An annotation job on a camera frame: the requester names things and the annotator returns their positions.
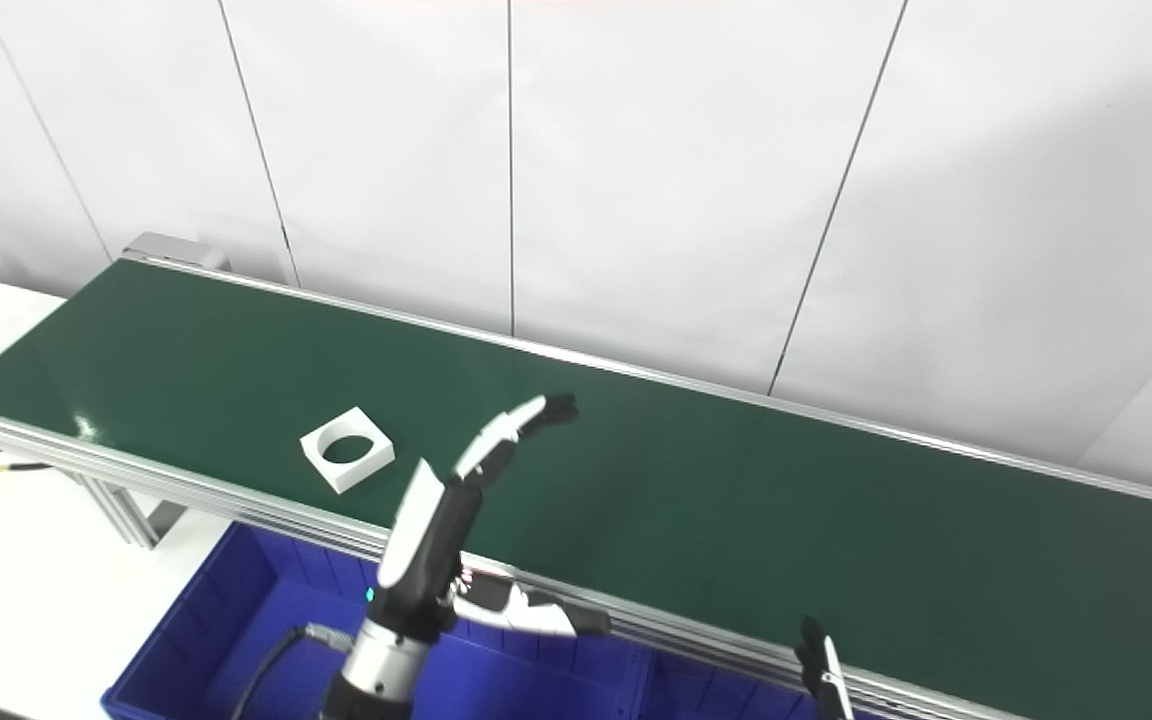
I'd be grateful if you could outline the blue plastic bin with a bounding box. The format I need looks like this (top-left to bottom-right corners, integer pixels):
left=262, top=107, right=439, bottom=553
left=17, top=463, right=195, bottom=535
left=101, top=520, right=653, bottom=720
left=640, top=648, right=837, bottom=720

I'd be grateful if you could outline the grey conveyor end housing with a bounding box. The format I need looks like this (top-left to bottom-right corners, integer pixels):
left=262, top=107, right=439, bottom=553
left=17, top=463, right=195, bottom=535
left=123, top=232, right=233, bottom=274

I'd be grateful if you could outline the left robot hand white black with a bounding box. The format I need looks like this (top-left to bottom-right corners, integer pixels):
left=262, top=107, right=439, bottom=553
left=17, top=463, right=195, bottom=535
left=370, top=393, right=613, bottom=643

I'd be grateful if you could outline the aluminium conveyor support leg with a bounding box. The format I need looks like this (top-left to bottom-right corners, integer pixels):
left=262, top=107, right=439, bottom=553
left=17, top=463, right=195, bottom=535
left=74, top=470, right=189, bottom=550

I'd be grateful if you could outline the green conveyor belt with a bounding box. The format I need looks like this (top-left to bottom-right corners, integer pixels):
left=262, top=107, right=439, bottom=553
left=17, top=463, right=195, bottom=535
left=0, top=250, right=1152, bottom=720
left=0, top=258, right=1152, bottom=720

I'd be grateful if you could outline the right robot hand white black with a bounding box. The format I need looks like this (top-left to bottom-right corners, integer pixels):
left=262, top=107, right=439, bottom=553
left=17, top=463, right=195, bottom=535
left=793, top=616, right=855, bottom=720

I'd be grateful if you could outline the white square part with hole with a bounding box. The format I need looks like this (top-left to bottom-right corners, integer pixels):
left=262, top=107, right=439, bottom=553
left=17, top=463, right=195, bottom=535
left=300, top=406, right=397, bottom=494

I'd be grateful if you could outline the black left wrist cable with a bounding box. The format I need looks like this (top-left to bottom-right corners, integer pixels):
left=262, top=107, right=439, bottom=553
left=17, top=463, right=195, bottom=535
left=230, top=624, right=355, bottom=720

